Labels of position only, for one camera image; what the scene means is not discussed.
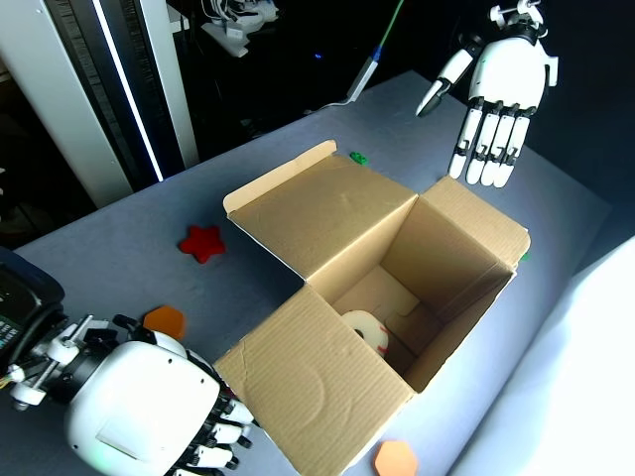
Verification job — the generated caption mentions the white backdrop sheet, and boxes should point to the white backdrop sheet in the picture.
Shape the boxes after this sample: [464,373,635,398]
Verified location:
[445,232,635,476]

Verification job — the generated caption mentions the white LED light strip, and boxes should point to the white LED light strip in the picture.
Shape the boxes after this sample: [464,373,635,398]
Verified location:
[91,0,165,182]

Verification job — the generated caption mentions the white tape roll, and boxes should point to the white tape roll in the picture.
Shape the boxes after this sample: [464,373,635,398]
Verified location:
[341,309,393,358]

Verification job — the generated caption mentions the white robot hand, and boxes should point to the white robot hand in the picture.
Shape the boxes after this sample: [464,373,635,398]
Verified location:
[415,35,560,188]
[66,312,257,476]

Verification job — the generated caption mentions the white power adapter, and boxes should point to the white power adapter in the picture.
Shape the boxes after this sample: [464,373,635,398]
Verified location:
[344,45,384,105]

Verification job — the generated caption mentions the white cabinet frame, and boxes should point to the white cabinet frame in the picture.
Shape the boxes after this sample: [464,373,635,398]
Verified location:
[0,0,199,209]

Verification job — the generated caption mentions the orange hexagon block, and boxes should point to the orange hexagon block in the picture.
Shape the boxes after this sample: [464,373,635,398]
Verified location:
[142,305,188,341]
[373,439,420,476]

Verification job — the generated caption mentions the white plastic device parts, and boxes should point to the white plastic device parts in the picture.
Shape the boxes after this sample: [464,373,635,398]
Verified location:
[200,0,279,59]

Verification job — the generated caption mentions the thin green cable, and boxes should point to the thin green cable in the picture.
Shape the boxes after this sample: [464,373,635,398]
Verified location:
[376,0,407,51]

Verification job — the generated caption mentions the red star block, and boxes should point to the red star block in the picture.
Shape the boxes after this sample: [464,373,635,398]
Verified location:
[179,224,228,264]

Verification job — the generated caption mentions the cardboard box with flaps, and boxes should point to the cardboard box with flaps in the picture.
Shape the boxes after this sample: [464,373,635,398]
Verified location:
[212,140,532,476]

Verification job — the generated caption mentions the white cable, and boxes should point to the white cable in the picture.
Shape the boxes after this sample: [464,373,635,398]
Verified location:
[305,98,352,116]

